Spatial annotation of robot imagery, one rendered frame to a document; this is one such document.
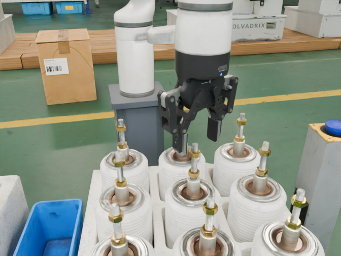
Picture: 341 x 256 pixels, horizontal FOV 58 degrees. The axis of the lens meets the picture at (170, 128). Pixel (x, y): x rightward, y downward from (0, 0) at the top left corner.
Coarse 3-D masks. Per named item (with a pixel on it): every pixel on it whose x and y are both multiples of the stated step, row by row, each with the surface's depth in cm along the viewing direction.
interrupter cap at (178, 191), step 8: (176, 184) 55; (184, 184) 55; (200, 184) 55; (208, 184) 55; (176, 192) 53; (184, 192) 53; (200, 192) 53; (208, 192) 53; (176, 200) 51; (184, 200) 51; (192, 200) 51; (200, 200) 51
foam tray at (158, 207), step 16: (96, 176) 69; (208, 176) 69; (96, 192) 64; (160, 208) 60; (224, 208) 62; (160, 224) 56; (224, 224) 56; (80, 240) 53; (96, 240) 54; (160, 240) 53
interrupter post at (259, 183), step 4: (256, 176) 52; (260, 176) 52; (264, 176) 52; (256, 180) 53; (260, 180) 52; (264, 180) 52; (256, 184) 53; (260, 184) 53; (264, 184) 53; (256, 188) 53; (260, 188) 53; (264, 188) 53; (260, 192) 53
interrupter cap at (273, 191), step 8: (248, 176) 57; (240, 184) 55; (248, 184) 55; (272, 184) 55; (240, 192) 53; (248, 192) 53; (256, 192) 53; (264, 192) 53; (272, 192) 53; (280, 192) 53; (256, 200) 51; (264, 200) 51; (272, 200) 51
